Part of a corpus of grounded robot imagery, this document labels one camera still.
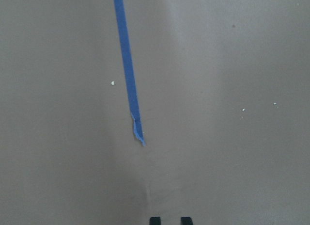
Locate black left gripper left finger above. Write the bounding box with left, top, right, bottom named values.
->
left=149, top=217, right=161, bottom=225

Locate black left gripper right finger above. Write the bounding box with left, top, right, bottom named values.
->
left=180, top=217, right=193, bottom=225

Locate vertical blue tape strip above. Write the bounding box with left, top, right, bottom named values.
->
left=113, top=0, right=145, bottom=146

